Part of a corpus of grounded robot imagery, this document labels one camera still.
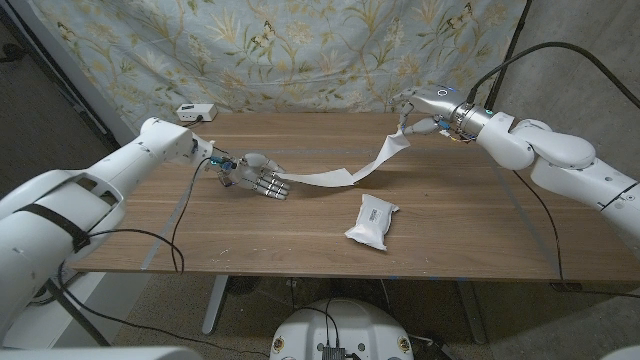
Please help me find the white power socket box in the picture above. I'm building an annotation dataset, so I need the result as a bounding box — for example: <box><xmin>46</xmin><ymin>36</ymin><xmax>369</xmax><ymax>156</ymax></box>
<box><xmin>175</xmin><ymin>103</ymin><xmax>219</xmax><ymax>123</ymax></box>

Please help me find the white table leg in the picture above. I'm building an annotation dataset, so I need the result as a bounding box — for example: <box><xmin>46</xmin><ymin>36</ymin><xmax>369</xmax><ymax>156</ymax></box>
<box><xmin>201</xmin><ymin>274</ymin><xmax>230</xmax><ymax>335</ymax></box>

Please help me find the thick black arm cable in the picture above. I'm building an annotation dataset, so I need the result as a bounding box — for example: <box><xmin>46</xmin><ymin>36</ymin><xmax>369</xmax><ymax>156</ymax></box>
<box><xmin>467</xmin><ymin>41</ymin><xmax>640</xmax><ymax>109</ymax></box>
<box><xmin>46</xmin><ymin>278</ymin><xmax>112</xmax><ymax>347</ymax></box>

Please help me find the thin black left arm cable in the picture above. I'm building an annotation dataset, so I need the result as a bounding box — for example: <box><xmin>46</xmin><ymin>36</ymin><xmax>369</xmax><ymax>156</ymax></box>
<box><xmin>57</xmin><ymin>157</ymin><xmax>271</xmax><ymax>359</ymax></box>

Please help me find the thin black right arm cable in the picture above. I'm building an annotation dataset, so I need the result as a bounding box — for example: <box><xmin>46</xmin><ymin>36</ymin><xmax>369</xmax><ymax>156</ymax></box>
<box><xmin>513</xmin><ymin>171</ymin><xmax>640</xmax><ymax>300</ymax></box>

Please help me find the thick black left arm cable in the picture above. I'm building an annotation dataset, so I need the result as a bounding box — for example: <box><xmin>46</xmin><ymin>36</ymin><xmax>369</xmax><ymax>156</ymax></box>
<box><xmin>46</xmin><ymin>278</ymin><xmax>112</xmax><ymax>347</ymax></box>

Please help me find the grey table leg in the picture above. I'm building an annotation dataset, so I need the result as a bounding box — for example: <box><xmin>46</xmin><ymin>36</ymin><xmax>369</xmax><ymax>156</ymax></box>
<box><xmin>457</xmin><ymin>279</ymin><xmax>489</xmax><ymax>345</ymax></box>

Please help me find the black backdrop stand pole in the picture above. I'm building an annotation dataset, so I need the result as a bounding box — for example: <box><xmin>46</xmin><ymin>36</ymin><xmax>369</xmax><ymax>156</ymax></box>
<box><xmin>482</xmin><ymin>0</ymin><xmax>532</xmax><ymax>114</ymax></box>

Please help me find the yellow new driver bumper sticker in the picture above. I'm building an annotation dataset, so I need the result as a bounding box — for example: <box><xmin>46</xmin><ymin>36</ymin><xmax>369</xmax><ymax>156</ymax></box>
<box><xmin>349</xmin><ymin>127</ymin><xmax>412</xmax><ymax>187</ymax></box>

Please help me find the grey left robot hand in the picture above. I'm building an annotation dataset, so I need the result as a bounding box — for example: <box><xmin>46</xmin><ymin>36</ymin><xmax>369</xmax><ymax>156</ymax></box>
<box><xmin>219</xmin><ymin>152</ymin><xmax>291</xmax><ymax>201</ymax></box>

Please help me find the white sticker backing paper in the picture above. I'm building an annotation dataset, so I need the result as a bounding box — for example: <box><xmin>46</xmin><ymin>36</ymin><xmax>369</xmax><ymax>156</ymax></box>
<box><xmin>273</xmin><ymin>168</ymin><xmax>357</xmax><ymax>189</ymax></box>

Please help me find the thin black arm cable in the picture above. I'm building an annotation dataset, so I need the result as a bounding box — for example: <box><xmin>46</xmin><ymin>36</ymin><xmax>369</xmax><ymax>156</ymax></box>
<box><xmin>57</xmin><ymin>157</ymin><xmax>271</xmax><ymax>359</ymax></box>
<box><xmin>513</xmin><ymin>171</ymin><xmax>640</xmax><ymax>300</ymax></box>

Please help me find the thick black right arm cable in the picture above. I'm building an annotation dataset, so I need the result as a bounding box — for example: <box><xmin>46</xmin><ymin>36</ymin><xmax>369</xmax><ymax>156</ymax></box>
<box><xmin>467</xmin><ymin>41</ymin><xmax>640</xmax><ymax>109</ymax></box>

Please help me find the floral printed backdrop cloth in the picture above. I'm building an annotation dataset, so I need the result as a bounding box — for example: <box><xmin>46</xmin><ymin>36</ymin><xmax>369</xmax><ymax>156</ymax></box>
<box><xmin>29</xmin><ymin>0</ymin><xmax>529</xmax><ymax>149</ymax></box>

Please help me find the white sealed plastic package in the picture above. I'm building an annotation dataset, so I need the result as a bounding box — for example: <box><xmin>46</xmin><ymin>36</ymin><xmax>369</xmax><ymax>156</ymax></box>
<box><xmin>344</xmin><ymin>193</ymin><xmax>400</xmax><ymax>252</ymax></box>

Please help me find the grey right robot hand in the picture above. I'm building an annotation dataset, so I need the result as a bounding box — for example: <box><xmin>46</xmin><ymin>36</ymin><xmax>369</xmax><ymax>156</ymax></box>
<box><xmin>388</xmin><ymin>84</ymin><xmax>476</xmax><ymax>137</ymax></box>

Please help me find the white robot chest edge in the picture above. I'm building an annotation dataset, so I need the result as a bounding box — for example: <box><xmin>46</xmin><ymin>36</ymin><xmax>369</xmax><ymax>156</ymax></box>
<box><xmin>0</xmin><ymin>346</ymin><xmax>204</xmax><ymax>360</ymax></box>

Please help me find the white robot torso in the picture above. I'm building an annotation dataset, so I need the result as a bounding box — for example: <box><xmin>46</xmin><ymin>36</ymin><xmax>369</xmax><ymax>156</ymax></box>
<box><xmin>269</xmin><ymin>298</ymin><xmax>415</xmax><ymax>360</ymax></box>

